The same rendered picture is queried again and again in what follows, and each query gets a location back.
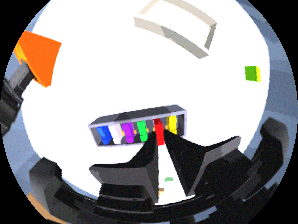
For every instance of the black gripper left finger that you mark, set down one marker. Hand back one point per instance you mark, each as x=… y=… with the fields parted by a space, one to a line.
x=142 y=169

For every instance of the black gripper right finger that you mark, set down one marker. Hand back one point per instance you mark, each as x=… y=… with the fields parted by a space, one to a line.
x=190 y=159

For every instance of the yellow fuse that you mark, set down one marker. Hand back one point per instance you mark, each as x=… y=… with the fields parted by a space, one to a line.
x=172 y=124

